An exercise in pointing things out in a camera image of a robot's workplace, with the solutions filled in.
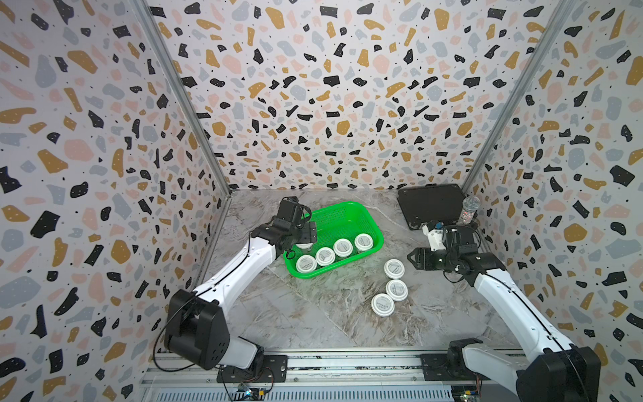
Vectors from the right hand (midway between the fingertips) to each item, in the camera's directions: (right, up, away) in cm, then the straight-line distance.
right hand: (417, 255), depth 82 cm
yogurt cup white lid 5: (-16, +3, +13) cm, 21 cm away
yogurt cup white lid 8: (-12, -16, -2) cm, 20 cm away
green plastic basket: (-23, +6, +23) cm, 33 cm away
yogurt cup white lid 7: (-6, -12, +2) cm, 13 cm away
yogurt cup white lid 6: (-6, -6, +6) cm, 10 cm away
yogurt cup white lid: (-39, +2, +12) cm, 41 cm away
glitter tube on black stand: (+16, +17, -2) cm, 23 cm away
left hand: (-37, +9, +3) cm, 38 cm away
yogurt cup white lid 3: (-31, -2, +8) cm, 32 cm away
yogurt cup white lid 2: (-37, -4, +6) cm, 38 cm away
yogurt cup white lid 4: (-24, +1, +12) cm, 27 cm away
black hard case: (+12, +18, +36) cm, 42 cm away
